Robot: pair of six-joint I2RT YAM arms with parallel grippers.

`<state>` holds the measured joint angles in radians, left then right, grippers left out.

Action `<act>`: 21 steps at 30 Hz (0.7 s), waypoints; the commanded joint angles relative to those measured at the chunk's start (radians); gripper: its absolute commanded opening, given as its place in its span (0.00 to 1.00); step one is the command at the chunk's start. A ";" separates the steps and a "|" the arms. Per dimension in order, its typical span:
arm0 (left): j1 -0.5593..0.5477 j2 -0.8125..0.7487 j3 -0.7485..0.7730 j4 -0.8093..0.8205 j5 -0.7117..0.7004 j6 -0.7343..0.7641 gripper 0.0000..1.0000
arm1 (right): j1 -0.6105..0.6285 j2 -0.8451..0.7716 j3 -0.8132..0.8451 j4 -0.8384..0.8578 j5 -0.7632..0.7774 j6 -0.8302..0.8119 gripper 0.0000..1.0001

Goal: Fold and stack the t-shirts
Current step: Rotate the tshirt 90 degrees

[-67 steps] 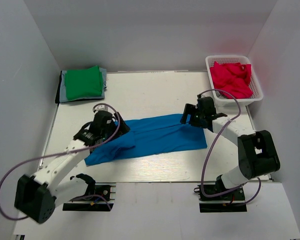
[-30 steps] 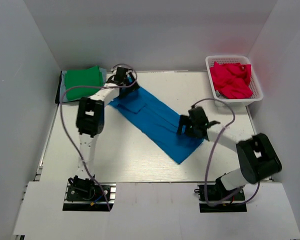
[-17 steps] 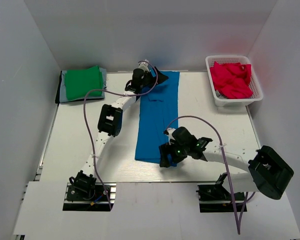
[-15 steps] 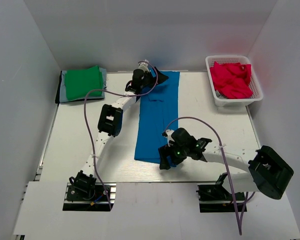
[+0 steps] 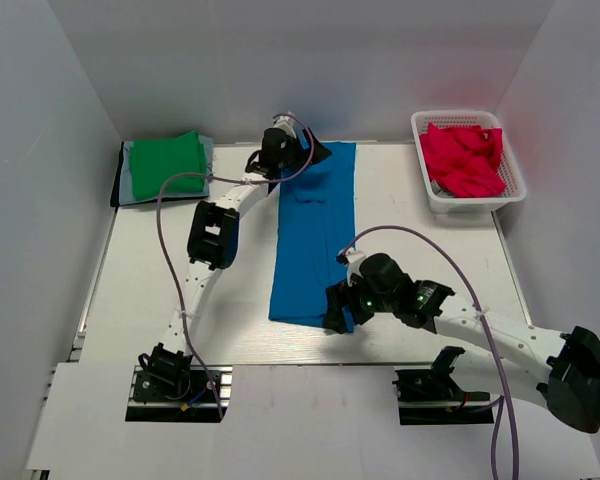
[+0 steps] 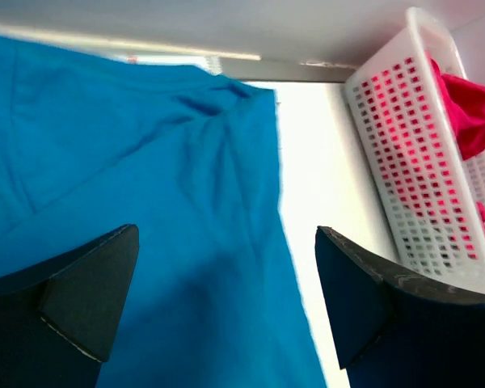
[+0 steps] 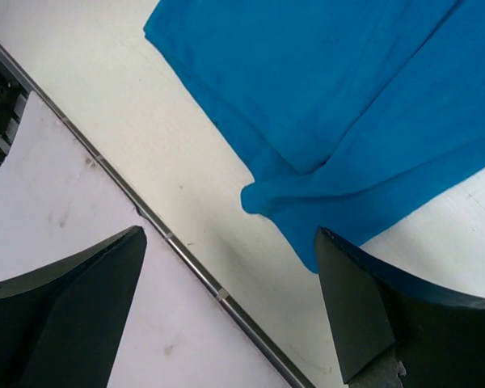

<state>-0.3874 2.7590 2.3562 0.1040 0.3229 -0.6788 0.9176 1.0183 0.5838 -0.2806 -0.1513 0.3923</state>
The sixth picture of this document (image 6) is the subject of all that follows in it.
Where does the blue t-shirt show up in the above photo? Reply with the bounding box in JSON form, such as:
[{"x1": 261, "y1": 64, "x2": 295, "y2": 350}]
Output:
[{"x1": 0, "y1": 36, "x2": 325, "y2": 387}]

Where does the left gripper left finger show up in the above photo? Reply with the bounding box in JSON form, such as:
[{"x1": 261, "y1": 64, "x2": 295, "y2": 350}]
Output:
[{"x1": 0, "y1": 225, "x2": 139, "y2": 387}]

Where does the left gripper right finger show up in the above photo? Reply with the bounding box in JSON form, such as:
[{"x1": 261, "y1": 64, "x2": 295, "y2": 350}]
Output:
[{"x1": 315, "y1": 226, "x2": 485, "y2": 387}]

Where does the white plastic basket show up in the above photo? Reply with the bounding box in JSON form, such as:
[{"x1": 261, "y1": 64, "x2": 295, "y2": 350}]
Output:
[{"x1": 344, "y1": 7, "x2": 485, "y2": 293}]

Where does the red t-shirt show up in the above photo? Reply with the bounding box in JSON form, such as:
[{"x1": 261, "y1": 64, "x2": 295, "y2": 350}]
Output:
[{"x1": 426, "y1": 50, "x2": 485, "y2": 262}]

